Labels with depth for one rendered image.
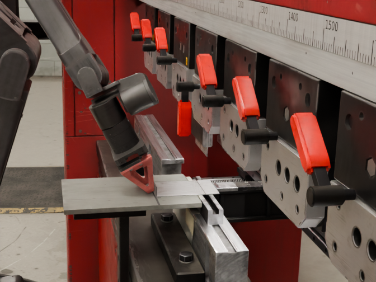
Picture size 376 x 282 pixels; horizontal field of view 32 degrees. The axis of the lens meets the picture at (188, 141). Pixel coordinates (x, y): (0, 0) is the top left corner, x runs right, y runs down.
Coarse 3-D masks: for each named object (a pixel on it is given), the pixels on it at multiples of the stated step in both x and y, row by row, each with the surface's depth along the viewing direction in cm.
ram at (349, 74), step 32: (160, 0) 152; (256, 0) 83; (288, 0) 72; (320, 0) 64; (352, 0) 57; (224, 32) 98; (256, 32) 83; (288, 64) 73; (320, 64) 64; (352, 64) 58
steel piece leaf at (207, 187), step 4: (200, 180) 139; (204, 180) 139; (208, 180) 139; (200, 184) 136; (204, 184) 137; (208, 184) 137; (212, 184) 137; (204, 188) 134; (208, 188) 134; (212, 188) 134; (208, 192) 132; (212, 192) 132; (216, 192) 132
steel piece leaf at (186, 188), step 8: (160, 184) 136; (168, 184) 136; (176, 184) 136; (184, 184) 136; (192, 184) 136; (160, 192) 131; (168, 192) 131; (176, 192) 131; (184, 192) 131; (192, 192) 131; (200, 192) 131
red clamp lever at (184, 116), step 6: (180, 84) 112; (186, 84) 112; (192, 84) 112; (198, 84) 113; (180, 90) 112; (186, 90) 112; (192, 90) 113; (186, 96) 113; (180, 102) 113; (186, 102) 113; (180, 108) 113; (186, 108) 113; (180, 114) 114; (186, 114) 113; (180, 120) 114; (186, 120) 114; (180, 126) 114; (186, 126) 114; (180, 132) 114; (186, 132) 114
